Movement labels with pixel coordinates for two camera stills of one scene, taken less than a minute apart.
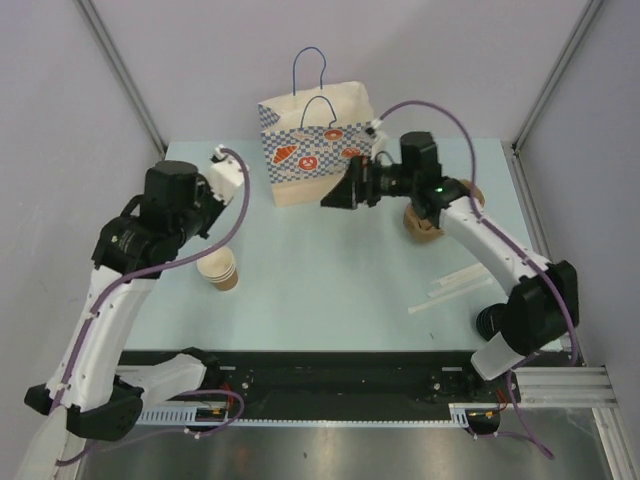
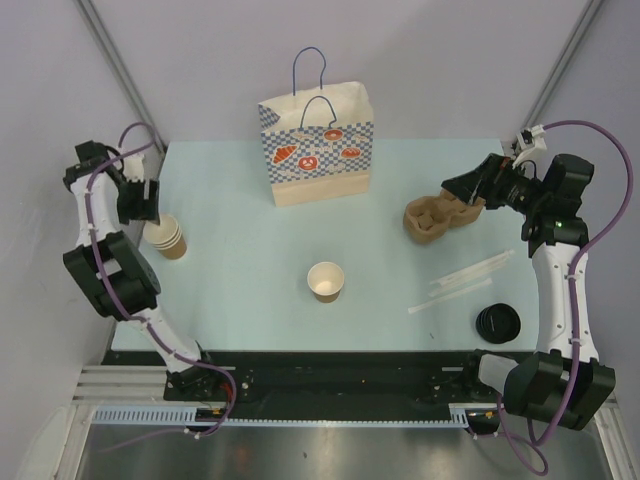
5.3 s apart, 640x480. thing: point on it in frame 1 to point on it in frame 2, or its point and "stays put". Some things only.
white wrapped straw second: [461, 286] stays put
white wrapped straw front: [451, 295] stays put
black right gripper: [356, 187] to [492, 177]
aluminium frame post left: [120, 68] stays put
